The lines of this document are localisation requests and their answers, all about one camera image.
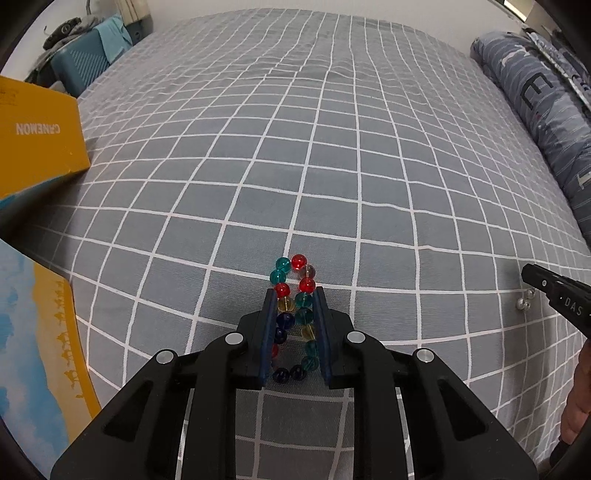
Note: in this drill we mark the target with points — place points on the black bag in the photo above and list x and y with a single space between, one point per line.
64 28

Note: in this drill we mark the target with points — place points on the blue grey patterned pillow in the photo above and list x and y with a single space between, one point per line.
561 50

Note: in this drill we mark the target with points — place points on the teal suitcase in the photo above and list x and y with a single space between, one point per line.
87 60

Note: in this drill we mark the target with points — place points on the grey checked bed sheet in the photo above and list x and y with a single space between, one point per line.
346 161

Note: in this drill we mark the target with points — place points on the blue grey folded quilt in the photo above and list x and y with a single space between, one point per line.
531 101

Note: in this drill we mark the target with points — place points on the blue yellow cardboard box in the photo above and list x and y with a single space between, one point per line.
51 369

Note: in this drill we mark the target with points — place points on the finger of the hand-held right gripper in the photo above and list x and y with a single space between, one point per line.
561 300

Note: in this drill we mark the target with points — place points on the person's right hand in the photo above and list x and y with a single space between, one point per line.
578 406

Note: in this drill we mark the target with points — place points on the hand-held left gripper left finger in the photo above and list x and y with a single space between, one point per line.
265 344

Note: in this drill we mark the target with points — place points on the orange cardboard box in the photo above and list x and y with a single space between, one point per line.
41 138

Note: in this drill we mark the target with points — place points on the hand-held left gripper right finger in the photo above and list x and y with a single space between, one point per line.
323 344

